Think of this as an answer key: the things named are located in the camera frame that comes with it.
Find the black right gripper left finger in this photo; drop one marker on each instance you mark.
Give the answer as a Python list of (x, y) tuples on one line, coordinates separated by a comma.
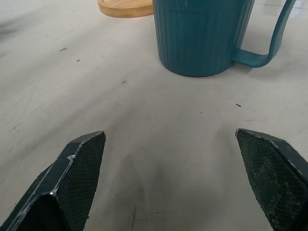
[(72, 183)]

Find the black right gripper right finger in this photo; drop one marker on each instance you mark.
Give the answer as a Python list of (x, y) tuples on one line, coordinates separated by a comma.
[(272, 178)]

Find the teal ribbed mug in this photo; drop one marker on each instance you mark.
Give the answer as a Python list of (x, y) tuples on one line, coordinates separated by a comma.
[(197, 36)]

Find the round wooden board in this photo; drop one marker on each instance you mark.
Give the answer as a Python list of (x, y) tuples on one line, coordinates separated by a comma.
[(127, 8)]

